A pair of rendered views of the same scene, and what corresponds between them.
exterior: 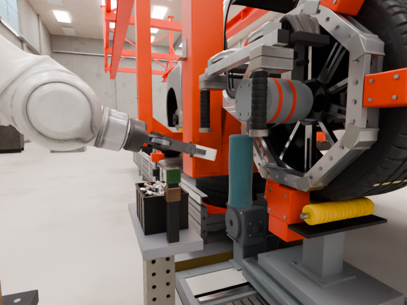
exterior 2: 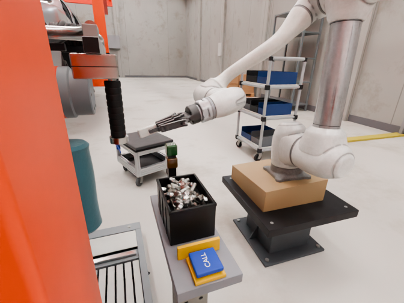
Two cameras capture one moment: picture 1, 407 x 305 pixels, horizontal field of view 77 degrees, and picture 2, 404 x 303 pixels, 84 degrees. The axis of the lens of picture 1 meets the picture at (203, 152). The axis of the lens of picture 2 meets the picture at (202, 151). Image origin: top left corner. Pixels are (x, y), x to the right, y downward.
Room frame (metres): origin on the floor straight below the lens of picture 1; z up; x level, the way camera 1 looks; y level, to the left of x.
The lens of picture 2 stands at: (1.44, 0.21, 0.94)
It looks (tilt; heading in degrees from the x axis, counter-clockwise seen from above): 22 degrees down; 181
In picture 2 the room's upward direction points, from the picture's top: 1 degrees clockwise
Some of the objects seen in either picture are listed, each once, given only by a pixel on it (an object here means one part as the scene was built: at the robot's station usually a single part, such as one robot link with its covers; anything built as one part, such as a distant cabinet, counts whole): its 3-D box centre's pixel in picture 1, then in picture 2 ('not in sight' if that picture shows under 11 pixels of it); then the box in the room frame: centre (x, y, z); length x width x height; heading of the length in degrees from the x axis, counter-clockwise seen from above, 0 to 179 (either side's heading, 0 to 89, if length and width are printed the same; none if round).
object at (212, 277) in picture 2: not in sight; (205, 267); (1.02, 0.22, 0.45); 0.08 x 0.08 x 0.01; 21
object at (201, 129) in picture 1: (205, 110); (115, 110); (0.91, -0.01, 0.83); 0.04 x 0.04 x 0.16
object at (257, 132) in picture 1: (258, 102); not in sight; (0.60, -0.13, 0.83); 0.04 x 0.04 x 0.16
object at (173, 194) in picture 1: (172, 193); (171, 162); (0.68, 0.08, 0.59); 0.04 x 0.04 x 0.04; 21
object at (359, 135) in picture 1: (291, 101); not in sight; (0.84, -0.29, 0.85); 0.54 x 0.07 x 0.54; 21
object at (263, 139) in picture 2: not in sight; (265, 108); (-0.96, 0.84, 0.50); 0.54 x 0.42 x 1.00; 21
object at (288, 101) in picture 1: (272, 101); (51, 93); (0.82, -0.22, 0.85); 0.21 x 0.14 x 0.14; 111
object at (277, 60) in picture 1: (271, 59); not in sight; (0.61, -0.16, 0.93); 0.09 x 0.05 x 0.05; 111
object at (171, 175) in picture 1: (172, 175); (171, 149); (0.68, 0.08, 0.64); 0.04 x 0.04 x 0.04; 21
